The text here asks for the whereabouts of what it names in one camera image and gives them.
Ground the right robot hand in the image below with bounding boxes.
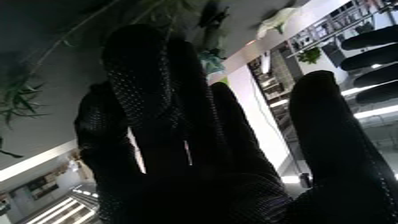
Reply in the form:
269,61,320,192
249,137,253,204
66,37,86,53
73,24,398,224

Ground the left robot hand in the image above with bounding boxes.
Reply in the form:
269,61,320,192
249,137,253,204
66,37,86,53
340,25,398,105

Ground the white flower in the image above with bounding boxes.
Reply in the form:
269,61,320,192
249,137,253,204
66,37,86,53
254,6,302,41

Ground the blue flower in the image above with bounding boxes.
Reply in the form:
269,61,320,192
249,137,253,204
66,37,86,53
198,49,228,77

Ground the green sprig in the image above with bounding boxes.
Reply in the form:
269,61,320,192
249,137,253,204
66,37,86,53
130,0,199,42
0,0,125,128

